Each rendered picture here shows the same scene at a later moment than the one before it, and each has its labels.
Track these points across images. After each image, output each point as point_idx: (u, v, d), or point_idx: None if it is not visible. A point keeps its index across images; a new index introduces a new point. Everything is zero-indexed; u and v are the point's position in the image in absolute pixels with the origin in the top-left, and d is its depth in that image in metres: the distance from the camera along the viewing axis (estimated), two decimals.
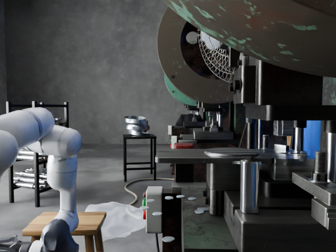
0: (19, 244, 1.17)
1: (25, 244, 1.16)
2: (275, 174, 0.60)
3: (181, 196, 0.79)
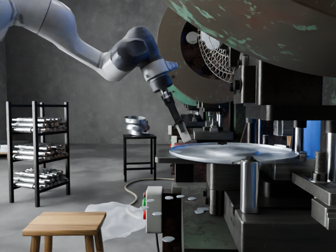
0: (167, 89, 0.97)
1: (163, 81, 0.97)
2: (275, 174, 0.60)
3: (181, 196, 0.79)
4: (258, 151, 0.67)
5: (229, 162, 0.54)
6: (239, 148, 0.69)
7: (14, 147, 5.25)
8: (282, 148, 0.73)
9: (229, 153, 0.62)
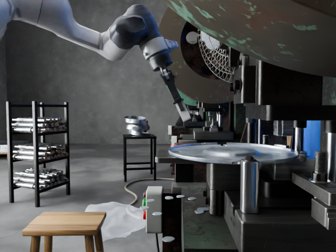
0: (166, 67, 0.97)
1: (163, 59, 0.96)
2: (275, 174, 0.60)
3: (181, 196, 0.79)
4: (204, 150, 0.69)
5: (232, 143, 0.82)
6: (222, 150, 0.67)
7: (14, 147, 5.25)
8: (172, 154, 0.63)
9: (232, 146, 0.74)
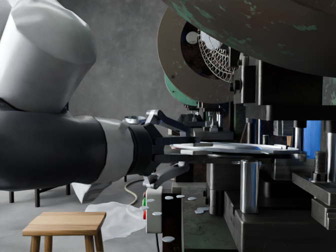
0: None
1: None
2: (275, 174, 0.60)
3: (181, 196, 0.79)
4: (242, 148, 0.62)
5: None
6: (240, 145, 0.66)
7: None
8: (288, 152, 0.56)
9: None
